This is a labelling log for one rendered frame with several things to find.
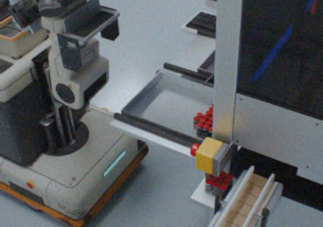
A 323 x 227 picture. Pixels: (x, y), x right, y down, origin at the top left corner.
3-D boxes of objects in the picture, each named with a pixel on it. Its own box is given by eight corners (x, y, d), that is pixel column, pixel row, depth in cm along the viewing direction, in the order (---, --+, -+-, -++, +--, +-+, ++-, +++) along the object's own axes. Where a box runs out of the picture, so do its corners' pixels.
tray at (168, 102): (241, 104, 175) (241, 97, 173) (208, 150, 158) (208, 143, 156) (160, 78, 189) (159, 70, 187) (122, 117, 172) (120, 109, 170)
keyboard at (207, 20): (276, 34, 223) (277, 30, 222) (264, 50, 214) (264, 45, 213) (200, 14, 241) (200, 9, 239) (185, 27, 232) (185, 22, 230)
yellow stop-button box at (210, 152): (228, 161, 144) (229, 143, 139) (217, 177, 139) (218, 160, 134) (205, 152, 147) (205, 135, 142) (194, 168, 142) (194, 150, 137)
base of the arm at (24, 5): (30, -6, 176) (6, 9, 168) (41, -15, 170) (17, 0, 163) (45, 14, 178) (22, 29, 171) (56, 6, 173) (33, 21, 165)
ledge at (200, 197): (250, 189, 148) (251, 185, 146) (232, 220, 139) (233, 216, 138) (209, 173, 153) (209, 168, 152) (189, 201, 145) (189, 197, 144)
